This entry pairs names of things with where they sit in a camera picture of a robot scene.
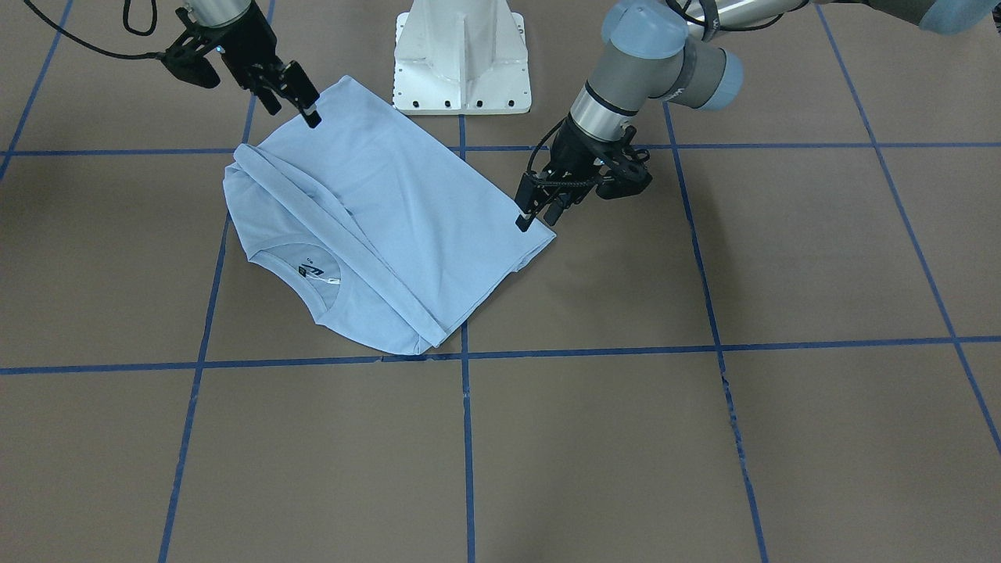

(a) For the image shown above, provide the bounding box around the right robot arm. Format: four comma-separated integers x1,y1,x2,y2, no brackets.
160,1,321,128

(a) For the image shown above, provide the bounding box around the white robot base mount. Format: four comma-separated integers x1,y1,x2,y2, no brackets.
391,1,533,117

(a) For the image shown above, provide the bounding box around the light blue t-shirt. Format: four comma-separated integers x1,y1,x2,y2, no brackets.
223,76,555,356

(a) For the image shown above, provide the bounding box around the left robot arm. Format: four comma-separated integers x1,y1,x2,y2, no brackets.
512,1,809,232

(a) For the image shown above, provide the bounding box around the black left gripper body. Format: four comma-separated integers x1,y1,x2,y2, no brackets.
541,117,653,204

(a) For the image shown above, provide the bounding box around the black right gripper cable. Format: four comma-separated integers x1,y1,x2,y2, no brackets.
23,0,169,62

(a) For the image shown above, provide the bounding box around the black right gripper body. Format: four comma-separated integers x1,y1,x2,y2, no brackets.
161,8,285,99

